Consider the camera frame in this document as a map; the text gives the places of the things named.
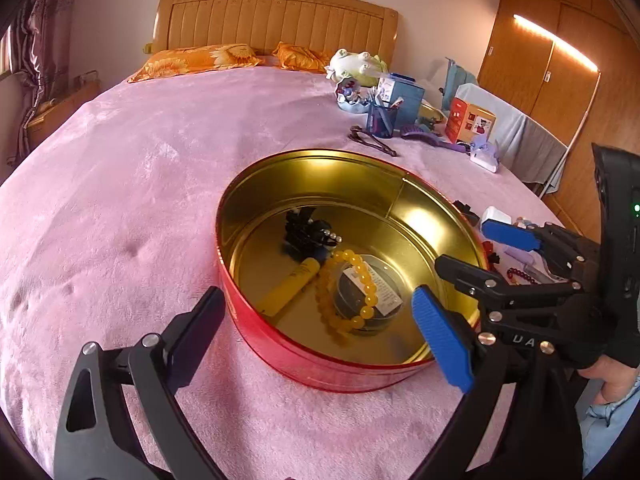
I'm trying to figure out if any white cream jar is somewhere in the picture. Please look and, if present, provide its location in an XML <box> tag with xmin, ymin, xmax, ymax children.
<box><xmin>480</xmin><ymin>206</ymin><xmax>513</xmax><ymax>226</ymax></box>

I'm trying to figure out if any yellow bead bracelet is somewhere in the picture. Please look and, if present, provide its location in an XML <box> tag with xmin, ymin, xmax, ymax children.
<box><xmin>316</xmin><ymin>248</ymin><xmax>380</xmax><ymax>338</ymax></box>

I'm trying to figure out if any clear round plastic case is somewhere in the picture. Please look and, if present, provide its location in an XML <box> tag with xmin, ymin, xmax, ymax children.
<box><xmin>332</xmin><ymin>255</ymin><xmax>406</xmax><ymax>335</ymax></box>

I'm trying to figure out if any yellow tube with blue cap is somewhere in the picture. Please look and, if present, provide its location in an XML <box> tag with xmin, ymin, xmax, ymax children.
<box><xmin>255</xmin><ymin>258</ymin><xmax>321</xmax><ymax>318</ymax></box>

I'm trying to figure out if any black pearl hair clip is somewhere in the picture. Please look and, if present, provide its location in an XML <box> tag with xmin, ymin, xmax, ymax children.
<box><xmin>284</xmin><ymin>207</ymin><xmax>342</xmax><ymax>264</ymax></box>

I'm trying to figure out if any lilac lipstick tube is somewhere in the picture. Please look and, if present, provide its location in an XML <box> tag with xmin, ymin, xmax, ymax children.
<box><xmin>506</xmin><ymin>247</ymin><xmax>541</xmax><ymax>272</ymax></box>

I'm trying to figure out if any black wristwatch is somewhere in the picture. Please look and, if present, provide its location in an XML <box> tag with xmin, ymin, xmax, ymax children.
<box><xmin>454</xmin><ymin>200</ymin><xmax>480</xmax><ymax>226</ymax></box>

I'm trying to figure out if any light blue sleeve forearm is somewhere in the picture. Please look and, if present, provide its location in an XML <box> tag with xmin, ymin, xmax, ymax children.
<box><xmin>576</xmin><ymin>377</ymin><xmax>639</xmax><ymax>477</ymax></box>

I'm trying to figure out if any person's right hand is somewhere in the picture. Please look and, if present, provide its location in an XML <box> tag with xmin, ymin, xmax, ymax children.
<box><xmin>578</xmin><ymin>356</ymin><xmax>639</xmax><ymax>405</ymax></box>

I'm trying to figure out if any grey cloth drying rack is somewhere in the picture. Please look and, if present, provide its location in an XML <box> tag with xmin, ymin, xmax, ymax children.
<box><xmin>454</xmin><ymin>82</ymin><xmax>589</xmax><ymax>196</ymax></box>

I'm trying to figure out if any purple tissue pack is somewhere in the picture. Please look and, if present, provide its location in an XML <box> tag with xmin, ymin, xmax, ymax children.
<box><xmin>470</xmin><ymin>134</ymin><xmax>499</xmax><ymax>174</ymax></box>

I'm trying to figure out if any purple hair brush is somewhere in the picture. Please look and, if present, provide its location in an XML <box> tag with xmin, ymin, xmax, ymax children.
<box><xmin>399</xmin><ymin>126</ymin><xmax>470</xmax><ymax>154</ymax></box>

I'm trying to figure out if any orange product box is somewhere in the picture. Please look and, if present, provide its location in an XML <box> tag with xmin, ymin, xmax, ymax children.
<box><xmin>445</xmin><ymin>98</ymin><xmax>497</xmax><ymax>143</ymax></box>

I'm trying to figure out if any red round tin box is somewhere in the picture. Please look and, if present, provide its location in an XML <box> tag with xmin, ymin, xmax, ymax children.
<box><xmin>215</xmin><ymin>150</ymin><xmax>487</xmax><ymax>393</ymax></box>

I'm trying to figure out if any gold tin lid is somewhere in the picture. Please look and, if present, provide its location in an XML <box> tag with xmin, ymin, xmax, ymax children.
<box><xmin>418</xmin><ymin>101</ymin><xmax>447</xmax><ymax>128</ymax></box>

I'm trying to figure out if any wooden wardrobe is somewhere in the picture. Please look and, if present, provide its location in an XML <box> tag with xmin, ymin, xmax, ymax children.
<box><xmin>478</xmin><ymin>0</ymin><xmax>639</xmax><ymax>240</ymax></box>

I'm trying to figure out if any blue mesh pen holder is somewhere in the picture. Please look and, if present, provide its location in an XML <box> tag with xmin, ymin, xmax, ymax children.
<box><xmin>366</xmin><ymin>102</ymin><xmax>399</xmax><ymax>139</ymax></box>

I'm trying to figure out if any blue cardboard box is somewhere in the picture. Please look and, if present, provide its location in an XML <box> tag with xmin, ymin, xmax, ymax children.
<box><xmin>378</xmin><ymin>73</ymin><xmax>424</xmax><ymax>129</ymax></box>

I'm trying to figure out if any pink bed blanket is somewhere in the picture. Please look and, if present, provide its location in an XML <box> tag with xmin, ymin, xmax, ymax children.
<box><xmin>0</xmin><ymin>65</ymin><xmax>564</xmax><ymax>480</ymax></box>

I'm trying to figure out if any ceramic figurine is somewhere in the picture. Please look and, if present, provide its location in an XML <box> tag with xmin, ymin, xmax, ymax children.
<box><xmin>335</xmin><ymin>77</ymin><xmax>372</xmax><ymax>115</ymax></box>

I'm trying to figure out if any green frog plush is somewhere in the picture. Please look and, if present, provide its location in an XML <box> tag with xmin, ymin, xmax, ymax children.
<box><xmin>324</xmin><ymin>49</ymin><xmax>388</xmax><ymax>88</ymax></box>

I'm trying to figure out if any wooden nightstand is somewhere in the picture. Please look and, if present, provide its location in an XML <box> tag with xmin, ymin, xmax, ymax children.
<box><xmin>27</xmin><ymin>70</ymin><xmax>101</xmax><ymax>150</ymax></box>

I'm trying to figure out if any wooden headboard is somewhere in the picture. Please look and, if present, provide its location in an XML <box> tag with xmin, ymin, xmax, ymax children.
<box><xmin>143</xmin><ymin>0</ymin><xmax>399</xmax><ymax>63</ymax></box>

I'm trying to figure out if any orange floral pillow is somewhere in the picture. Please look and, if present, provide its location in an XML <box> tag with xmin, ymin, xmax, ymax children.
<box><xmin>127</xmin><ymin>44</ymin><xmax>264</xmax><ymax>84</ymax></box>

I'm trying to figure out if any purple curtain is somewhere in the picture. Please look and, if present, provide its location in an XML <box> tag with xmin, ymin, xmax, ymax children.
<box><xmin>8</xmin><ymin>0</ymin><xmax>75</xmax><ymax>168</ymax></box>

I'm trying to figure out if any blue plush toy keychain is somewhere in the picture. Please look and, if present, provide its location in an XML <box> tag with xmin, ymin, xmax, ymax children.
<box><xmin>514</xmin><ymin>217</ymin><xmax>537</xmax><ymax>229</ymax></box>

